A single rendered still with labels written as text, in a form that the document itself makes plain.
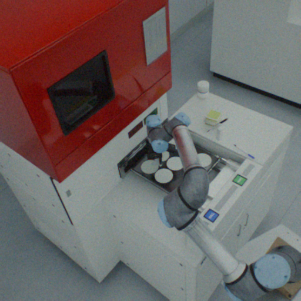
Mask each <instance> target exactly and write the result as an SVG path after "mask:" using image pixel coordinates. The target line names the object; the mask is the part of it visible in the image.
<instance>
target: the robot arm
mask: <svg viewBox="0 0 301 301"><path fill-rule="evenodd" d="M161 123H162V122H161V119H160V116H158V115H149V116H148V117H147V118H146V124H145V125H146V131H147V136H148V138H147V139H145V141H146V154H147V159H148V160H155V161H154V162H152V163H151V164H153V165H159V166H162V153H164V152H170V153H175V151H176V149H177V151H178V153H179V156H180V159H181V162H182V165H183V169H184V172H185V173H184V174H183V177H184V182H183V183H182V184H181V185H180V186H178V187H177V188H175V189H174V190H173V191H171V192H170V193H169V194H168V195H167V196H165V197H164V198H163V199H162V200H161V201H160V202H159V203H158V215H159V217H160V219H161V221H162V222H163V224H164V225H165V226H167V227H168V228H174V227H175V228H176V229H177V230H178V231H183V232H185V233H186V234H187V236H188V237H190V239H191V240H192V241H193V242H194V243H195V245H196V246H197V247H198V248H199V249H200V250H201V252H203V253H204V254H205V255H206V256H207V257H208V259H209V260H210V261H211V262H212V263H213V264H214V265H215V267H216V268H217V269H218V270H219V271H220V272H221V274H222V275H223V285H224V288H225V291H227V294H228V295H229V296H230V298H231V299H232V300H233V301H254V300H255V299H257V298H258V297H260V296H262V295H264V294H266V293H269V292H270V291H272V290H274V289H277V288H280V287H282V286H284V285H285V283H286V284H292V283H296V282H298V281H299V280H300V279H301V254H300V252H299V251H298V250H297V249H295V248H293V247H291V246H289V245H280V246H277V247H274V248H273V249H272V250H271V251H270V253H269V254H268V255H264V256H262V257H261V258H260V259H259V260H257V261H255V262H253V263H251V264H250V265H248V264H247V263H245V262H244V261H243V260H238V259H237V258H236V257H235V256H234V255H233V254H232V253H231V251H230V250H229V249H228V248H227V247H226V246H225V245H224V244H223V242H222V241H221V240H220V239H218V237H217V236H216V235H215V234H214V233H213V232H212V230H211V229H210V228H209V227H208V226H206V224H205V223H204V221H203V220H202V219H201V218H200V217H199V211H198V209H200V207H202V206H203V204H204V203H205V202H206V200H207V197H208V193H209V177H208V173H207V171H206V168H205V167H204V166H202V164H201V162H200V159H199V158H198V155H197V153H196V150H195V147H194V144H193V141H192V138H191V137H190V133H189V131H188V128H187V127H188V126H189V125H190V123H191V121H190V118H189V117H188V115H187V114H185V113H184V112H179V113H178V114H177V115H175V116H174V117H173V118H172V119H171V120H169V121H168V123H167V124H166V125H164V126H163V127H162V125H161ZM172 139H174V141H175V145H176V147H175V145H174V144H172V143H169V141H171V140H172Z"/></svg>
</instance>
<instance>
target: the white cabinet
mask: <svg viewBox="0 0 301 301"><path fill-rule="evenodd" d="M287 146H288V145H287ZM286 151H287V147H285V149H284V151H283V152H282V153H281V154H280V155H279V157H278V158H277V159H276V161H275V162H274V163H273V165H272V166H271V167H270V169H269V170H268V171H267V172H266V174H265V175H263V177H262V178H261V180H260V182H259V184H258V185H257V187H255V189H254V190H253V192H251V194H250V195H249V196H248V198H247V199H246V201H245V202H244V204H243V205H242V206H241V207H240V209H239V210H238V211H237V212H236V213H235V215H234V216H233V218H232V219H231V221H230V222H229V223H228V224H227V226H226V227H225V228H224V230H223V231H222V233H221V234H220V236H218V239H220V240H221V241H222V242H223V244H224V245H225V246H226V247H227V248H228V249H229V250H230V251H231V253H232V254H233V255H234V256H235V255H236V254H237V252H238V251H239V249H241V248H242V247H243V246H244V245H245V244H246V243H247V242H248V240H249V239H250V237H251V235H252V234H253V232H254V231H255V230H256V229H257V227H258V226H259V225H260V223H261V222H262V220H263V218H264V217H265V216H266V214H267V213H268V210H269V208H270V207H269V206H270V204H271V201H272V198H273V194H274V191H275V187H276V184H277V180H278V177H279V173H280V169H281V167H282V162H283V161H284V158H285V154H286ZM103 205H104V208H105V212H106V215H107V218H108V221H109V225H110V227H111V231H112V234H113V238H114V241H115V245H116V248H117V250H118V252H119V256H120V258H121V261H122V262H123V263H124V264H126V265H127V266H129V267H130V268H131V269H132V270H134V271H135V273H137V274H138V275H140V276H141V277H142V278H144V279H145V280H146V281H147V282H148V283H149V284H150V285H152V286H153V287H155V288H156V289H157V290H158V291H159V292H161V294H163V295H164V296H166V297H167V298H168V299H169V300H170V301H208V299H209V298H210V296H211V295H212V293H213V291H214V290H215V289H216V287H217V285H218V284H219V283H220V281H221V280H222V279H223V275H222V274H221V272H220V271H219V270H218V269H217V268H216V267H215V265H214V264H213V263H212V262H211V261H210V260H209V259H208V257H207V256H206V255H204V257H203V258H202V260H201V261H200V263H198V265H197V266H196V267H194V266H192V265H191V264H190V263H188V262H187V261H186V260H184V259H182V258H181V257H180V256H178V255H177V254H176V253H174V252H173V251H172V250H170V249H169V248H167V247H166V246H165V245H163V244H161V243H160V242H159V241H158V240H157V239H155V238H154V237H153V236H151V235H149V234H148V233H146V232H145V231H143V230H142V229H141V228H139V226H137V225H136V224H134V223H133V222H131V221H129V220H128V219H127V218H125V217H124V216H122V215H121V214H120V213H118V212H117V211H115V210H114V209H113V208H112V207H110V206H108V205H107V204H106V203H104V202H103Z"/></svg>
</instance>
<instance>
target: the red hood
mask: <svg viewBox="0 0 301 301"><path fill-rule="evenodd" d="M171 74H172V63H171V48H170V20H169V0H0V141H1V142H2V143H3V144H5V145H6V146H8V147H10V148H11V149H12V150H13V151H15V152H16V153H17V154H19V155H20V156H22V157H24V158H25V159H26V160H28V161H29V162H31V163H33V165H34V166H36V167H37V168H38V169H40V170H42V171H43V172H45V173H46V174H47V175H49V176H50V177H52V178H54V179H55V180H56V181H57V182H59V183H61V182H63V181H64V180H65V179H66V178H67V177H68V176H70V175H71V174H72V173H73V172H75V171H76V170H77V169H78V168H79V167H80V166H81V165H82V164H84V163H85V162H86V161H87V160H89V159H90V158H91V157H92V156H93V155H94V154H95V153H97V152H98V151H99V150H100V149H102V148H103V146H104V145H106V144H107V143H108V142H109V141H111V140H112V139H113V138H114V137H115V136H116V135H117V134H119V133H120V132H121V131H122V130H124V129H125V128H126V127H127V126H129V125H130V124H131V123H132V122H133V121H134V120H135V119H136V118H137V117H138V116H139V115H141V114H142V113H143V112H144V111H145V110H147V109H148V107H150V106H151V105H153V104H154V103H155V102H156V101H157V100H158V99H159V98H160V97H161V96H162V95H164V94H165V93H166V92H167V91H168V90H170V88H171V87H172V76H171Z"/></svg>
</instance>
